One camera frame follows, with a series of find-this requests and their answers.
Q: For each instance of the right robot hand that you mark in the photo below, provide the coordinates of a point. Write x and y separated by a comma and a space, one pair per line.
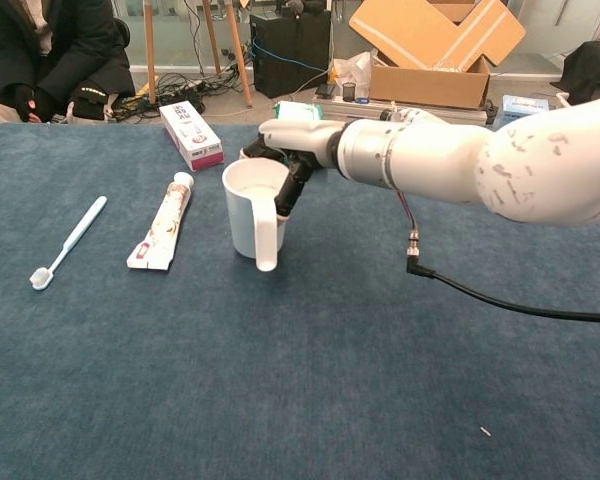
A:
305, 135

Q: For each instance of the white floral toothpaste tube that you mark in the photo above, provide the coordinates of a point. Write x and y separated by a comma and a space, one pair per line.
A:
162, 225

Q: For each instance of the light blue toothbrush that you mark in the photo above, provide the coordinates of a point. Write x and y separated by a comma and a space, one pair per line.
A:
80, 227

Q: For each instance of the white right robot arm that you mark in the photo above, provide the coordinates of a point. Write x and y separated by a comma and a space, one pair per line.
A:
530, 165

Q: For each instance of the white pink toothpaste box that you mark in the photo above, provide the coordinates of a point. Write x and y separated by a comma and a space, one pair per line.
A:
190, 132

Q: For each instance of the open cardboard box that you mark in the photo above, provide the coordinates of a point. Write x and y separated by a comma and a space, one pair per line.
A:
430, 85

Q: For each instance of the light blue speaker box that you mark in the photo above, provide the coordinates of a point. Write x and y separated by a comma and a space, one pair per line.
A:
522, 105

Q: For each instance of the green wet wipes pack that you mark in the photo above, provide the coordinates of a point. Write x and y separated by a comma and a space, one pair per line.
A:
295, 111

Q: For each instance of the small black device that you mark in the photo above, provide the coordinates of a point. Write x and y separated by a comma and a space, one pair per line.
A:
325, 90

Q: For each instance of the black mesh pen holder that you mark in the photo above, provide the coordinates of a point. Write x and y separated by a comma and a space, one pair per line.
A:
349, 92

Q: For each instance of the black computer tower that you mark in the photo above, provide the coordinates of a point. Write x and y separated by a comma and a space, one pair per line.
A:
290, 55

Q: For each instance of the plastic bottle with pink drink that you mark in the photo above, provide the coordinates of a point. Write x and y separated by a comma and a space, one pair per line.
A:
386, 116

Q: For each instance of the white plastic bag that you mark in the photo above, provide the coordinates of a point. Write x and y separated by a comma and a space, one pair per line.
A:
355, 67

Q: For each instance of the wooden leg stand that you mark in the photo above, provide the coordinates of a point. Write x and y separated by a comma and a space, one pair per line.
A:
150, 50

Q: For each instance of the blue table mat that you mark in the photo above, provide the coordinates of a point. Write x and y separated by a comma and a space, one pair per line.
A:
300, 375

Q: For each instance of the person in black jacket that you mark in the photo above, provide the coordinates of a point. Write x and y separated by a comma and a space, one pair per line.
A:
70, 50

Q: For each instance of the white plastic crate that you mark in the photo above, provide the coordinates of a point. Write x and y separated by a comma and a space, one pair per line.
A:
562, 97

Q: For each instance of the black cloth cover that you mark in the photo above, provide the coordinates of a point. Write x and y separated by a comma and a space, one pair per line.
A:
590, 65

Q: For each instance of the small white scrap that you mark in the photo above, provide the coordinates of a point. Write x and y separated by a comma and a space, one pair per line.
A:
485, 431

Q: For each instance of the aluminium profile rail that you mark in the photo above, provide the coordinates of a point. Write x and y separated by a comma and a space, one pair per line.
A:
350, 107

